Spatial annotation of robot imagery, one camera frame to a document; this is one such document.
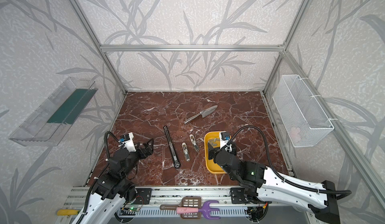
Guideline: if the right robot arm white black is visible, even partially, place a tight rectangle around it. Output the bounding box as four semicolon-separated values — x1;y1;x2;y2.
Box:
204;131;352;224

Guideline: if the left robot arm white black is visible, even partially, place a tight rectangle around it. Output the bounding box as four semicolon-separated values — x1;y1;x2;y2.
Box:
73;139;154;224

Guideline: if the purple toy rake pink handle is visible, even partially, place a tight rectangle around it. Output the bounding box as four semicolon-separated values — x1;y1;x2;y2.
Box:
176;200;221;220

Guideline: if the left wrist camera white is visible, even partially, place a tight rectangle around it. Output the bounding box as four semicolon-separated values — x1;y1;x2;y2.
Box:
119;132;136;152

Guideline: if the brown toy spatula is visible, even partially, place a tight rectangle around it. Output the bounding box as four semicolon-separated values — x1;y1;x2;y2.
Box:
159;197;202;219

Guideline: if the yellow plastic tray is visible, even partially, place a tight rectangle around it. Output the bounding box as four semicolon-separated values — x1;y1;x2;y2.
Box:
204;131;226;175

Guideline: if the white wire mesh basket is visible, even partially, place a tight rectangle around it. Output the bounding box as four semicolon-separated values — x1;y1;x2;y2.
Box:
273;75;334;148

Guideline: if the clear plastic wall bin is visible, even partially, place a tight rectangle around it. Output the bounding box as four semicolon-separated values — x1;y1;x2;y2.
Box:
9;77;97;147

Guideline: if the pink object in basket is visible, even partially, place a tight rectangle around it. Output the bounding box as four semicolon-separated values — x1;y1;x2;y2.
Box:
289;127;301;143

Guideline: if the green toy shovel yellow handle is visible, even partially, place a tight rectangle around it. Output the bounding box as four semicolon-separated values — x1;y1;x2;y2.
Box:
56;209;80;216

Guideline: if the black stapler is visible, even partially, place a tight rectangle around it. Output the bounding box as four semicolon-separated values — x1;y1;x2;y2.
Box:
163;126;180;169

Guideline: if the silver metal trowel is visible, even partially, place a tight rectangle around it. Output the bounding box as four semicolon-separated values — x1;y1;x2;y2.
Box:
184;105;218;124

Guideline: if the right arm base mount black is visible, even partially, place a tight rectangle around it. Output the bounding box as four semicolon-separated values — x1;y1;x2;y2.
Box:
230;188;257;204

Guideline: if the green sponge in bin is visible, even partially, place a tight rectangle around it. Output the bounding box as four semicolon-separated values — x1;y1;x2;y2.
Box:
47;89;98;125

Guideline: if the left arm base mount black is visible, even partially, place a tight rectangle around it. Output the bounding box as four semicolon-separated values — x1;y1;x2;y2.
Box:
131;188;152;205

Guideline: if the small beige stapler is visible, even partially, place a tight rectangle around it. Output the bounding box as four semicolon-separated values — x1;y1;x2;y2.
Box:
189;134;199;152
181;142;190;161

